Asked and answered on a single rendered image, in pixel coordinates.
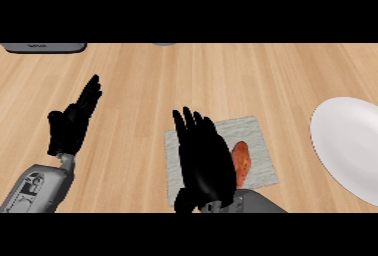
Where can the pale grey woven placemat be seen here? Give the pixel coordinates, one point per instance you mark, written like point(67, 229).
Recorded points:
point(251, 143)

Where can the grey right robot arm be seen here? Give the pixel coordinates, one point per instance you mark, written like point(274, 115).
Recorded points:
point(246, 202)

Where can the white round plate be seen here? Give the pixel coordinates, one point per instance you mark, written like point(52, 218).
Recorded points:
point(347, 146)

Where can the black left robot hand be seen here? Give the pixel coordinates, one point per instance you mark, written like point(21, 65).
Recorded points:
point(71, 126)

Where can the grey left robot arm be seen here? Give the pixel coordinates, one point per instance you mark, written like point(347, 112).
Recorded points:
point(39, 188)

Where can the orange-red oblong fruit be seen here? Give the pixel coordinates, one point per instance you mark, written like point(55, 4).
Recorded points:
point(241, 161)

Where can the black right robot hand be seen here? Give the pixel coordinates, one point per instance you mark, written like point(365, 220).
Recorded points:
point(204, 160)

